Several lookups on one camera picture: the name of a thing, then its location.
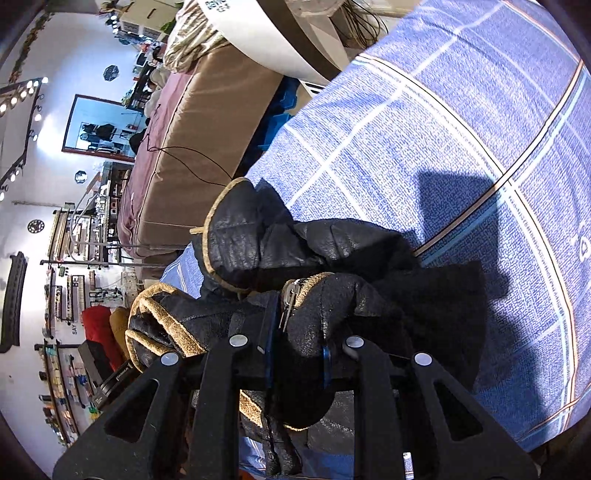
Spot brown and mauve massage bed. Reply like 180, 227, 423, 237
117, 44, 284, 278

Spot black wall shelf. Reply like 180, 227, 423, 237
0, 251, 28, 354

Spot red down jacket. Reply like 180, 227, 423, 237
82, 305, 123, 370

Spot blue plastic crate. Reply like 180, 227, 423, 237
259, 76, 301, 153

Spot mustard folded garment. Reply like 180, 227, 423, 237
110, 307, 133, 361

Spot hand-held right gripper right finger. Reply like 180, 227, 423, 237
321, 335, 539, 480

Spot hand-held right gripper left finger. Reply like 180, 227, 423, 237
52, 295, 283, 480

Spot black machine cables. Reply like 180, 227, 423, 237
332, 0, 394, 47

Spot red framed doorway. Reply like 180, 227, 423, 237
61, 94, 154, 162

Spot floral cream quilt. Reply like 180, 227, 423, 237
164, 9, 232, 72

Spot black cable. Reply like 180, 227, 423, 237
139, 104, 236, 185

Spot black fleece-lined leather jacket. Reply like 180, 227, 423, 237
124, 176, 488, 476

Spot blue plaid bed sheet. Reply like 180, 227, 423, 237
159, 0, 591, 462

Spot ceiling track lights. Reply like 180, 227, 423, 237
0, 76, 49, 117

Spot black wall display rack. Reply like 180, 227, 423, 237
41, 208, 122, 269
36, 339, 93, 445
44, 272, 100, 325

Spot white beauty machine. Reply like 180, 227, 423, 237
194, 0, 356, 81

